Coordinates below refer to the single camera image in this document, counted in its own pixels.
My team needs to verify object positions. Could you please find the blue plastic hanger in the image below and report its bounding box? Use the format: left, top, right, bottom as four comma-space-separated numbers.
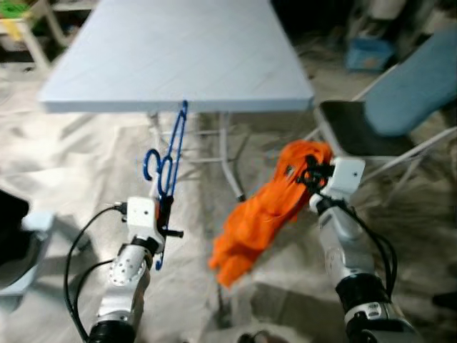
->
143, 100, 190, 271

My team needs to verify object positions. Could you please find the orange shirt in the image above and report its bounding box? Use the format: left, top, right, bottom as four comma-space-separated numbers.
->
209, 139, 334, 288

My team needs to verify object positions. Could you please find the white grey folding chair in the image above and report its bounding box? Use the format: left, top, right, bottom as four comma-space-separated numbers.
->
314, 64, 457, 187

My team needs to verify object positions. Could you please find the light blue pillow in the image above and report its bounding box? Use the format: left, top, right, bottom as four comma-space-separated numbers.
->
364, 29, 457, 136

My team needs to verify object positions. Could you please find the small blue plastic basket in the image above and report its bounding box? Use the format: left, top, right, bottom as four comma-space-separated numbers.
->
346, 36, 397, 72

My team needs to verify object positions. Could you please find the small white table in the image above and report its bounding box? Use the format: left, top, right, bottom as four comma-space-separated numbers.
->
0, 0, 79, 72

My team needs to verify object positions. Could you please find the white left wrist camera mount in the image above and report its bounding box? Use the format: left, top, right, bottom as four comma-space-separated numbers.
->
125, 197, 161, 251

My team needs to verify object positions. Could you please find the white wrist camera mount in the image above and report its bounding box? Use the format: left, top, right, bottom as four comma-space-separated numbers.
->
125, 197, 161, 251
325, 157, 366, 201

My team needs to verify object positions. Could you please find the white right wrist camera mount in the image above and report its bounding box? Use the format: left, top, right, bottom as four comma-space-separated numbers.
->
325, 157, 366, 201

